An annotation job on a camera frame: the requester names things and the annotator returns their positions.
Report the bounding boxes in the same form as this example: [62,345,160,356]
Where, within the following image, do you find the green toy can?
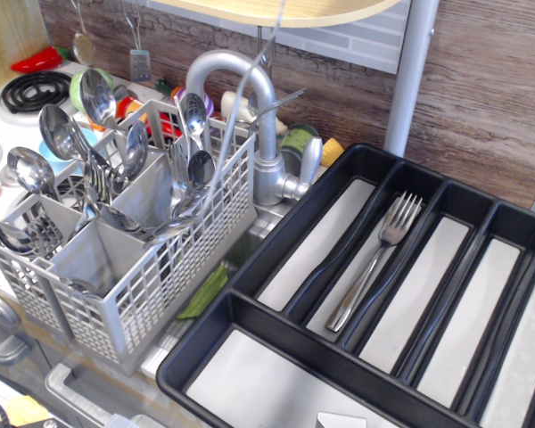
[280,123,318,154]

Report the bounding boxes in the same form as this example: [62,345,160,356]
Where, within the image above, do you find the green toy leaf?
[177,265,228,320]

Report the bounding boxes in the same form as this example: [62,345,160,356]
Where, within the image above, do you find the red toy chili pepper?
[10,45,70,74]

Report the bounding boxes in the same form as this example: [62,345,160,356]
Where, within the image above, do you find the light wooden round shelf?
[158,0,399,29]

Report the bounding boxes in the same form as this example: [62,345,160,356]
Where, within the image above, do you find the blue bowl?
[38,128,99,175]

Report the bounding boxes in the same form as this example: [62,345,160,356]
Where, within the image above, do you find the large silver spoon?
[80,69,124,132]
[38,103,107,166]
[7,147,60,201]

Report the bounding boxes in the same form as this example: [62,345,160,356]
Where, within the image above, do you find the hanging small spatula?
[121,1,152,82]

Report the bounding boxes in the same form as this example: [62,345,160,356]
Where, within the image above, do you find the black coil stove burner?
[0,71,71,114]

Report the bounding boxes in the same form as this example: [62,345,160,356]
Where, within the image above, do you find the large silver spoon upper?
[80,69,124,132]

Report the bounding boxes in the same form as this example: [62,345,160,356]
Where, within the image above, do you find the silver spoon centre basket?
[122,121,148,180]

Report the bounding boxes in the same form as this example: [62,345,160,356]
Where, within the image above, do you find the silver fork being moved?
[186,18,286,206]

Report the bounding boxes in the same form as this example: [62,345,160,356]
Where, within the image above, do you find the grey plastic cutlery basket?
[0,98,257,376]

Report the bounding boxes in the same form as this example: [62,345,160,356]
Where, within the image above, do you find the silver spoon front left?
[0,221,38,257]

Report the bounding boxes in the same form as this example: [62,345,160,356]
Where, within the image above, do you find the black cutlery tray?
[156,145,535,427]

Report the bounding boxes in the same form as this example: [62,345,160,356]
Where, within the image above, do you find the yellow toy corn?
[320,138,344,168]

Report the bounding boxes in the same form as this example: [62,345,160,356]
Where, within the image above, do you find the green bowl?
[69,68,114,113]

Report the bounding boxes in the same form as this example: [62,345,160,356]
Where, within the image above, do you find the large silver spoon left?
[7,147,60,201]

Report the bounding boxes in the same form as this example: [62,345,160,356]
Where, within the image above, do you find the large silver spoon middle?
[38,103,107,166]

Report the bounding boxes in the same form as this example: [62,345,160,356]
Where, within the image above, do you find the silver kitchen faucet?
[185,50,323,206]

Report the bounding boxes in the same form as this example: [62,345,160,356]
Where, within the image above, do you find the hanging round strainer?
[70,0,95,67]

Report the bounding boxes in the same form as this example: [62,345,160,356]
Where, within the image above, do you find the white metal pole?
[383,0,440,157]

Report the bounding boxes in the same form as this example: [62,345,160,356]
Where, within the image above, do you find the silver fork in tray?
[325,192,423,333]

